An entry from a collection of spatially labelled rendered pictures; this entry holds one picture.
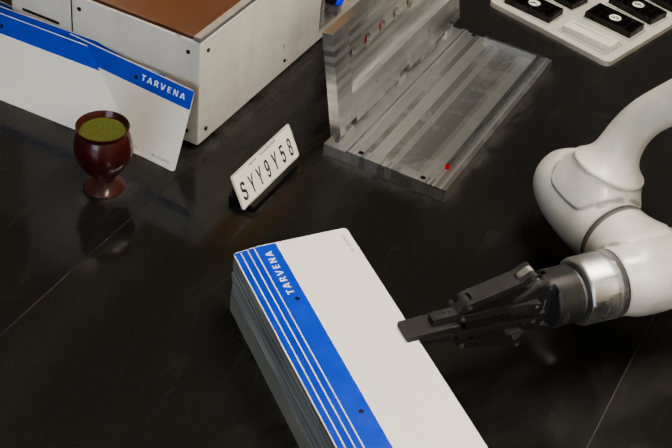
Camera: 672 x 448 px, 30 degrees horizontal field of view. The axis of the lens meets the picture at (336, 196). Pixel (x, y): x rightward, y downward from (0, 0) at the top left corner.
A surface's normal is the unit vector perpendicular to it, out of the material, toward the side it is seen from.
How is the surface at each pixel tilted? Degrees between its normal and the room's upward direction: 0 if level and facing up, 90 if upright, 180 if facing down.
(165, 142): 69
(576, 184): 64
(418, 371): 0
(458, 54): 0
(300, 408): 90
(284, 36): 90
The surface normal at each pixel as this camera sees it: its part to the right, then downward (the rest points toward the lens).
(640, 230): -0.06, -0.82
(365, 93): 0.87, 0.22
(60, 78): -0.36, 0.12
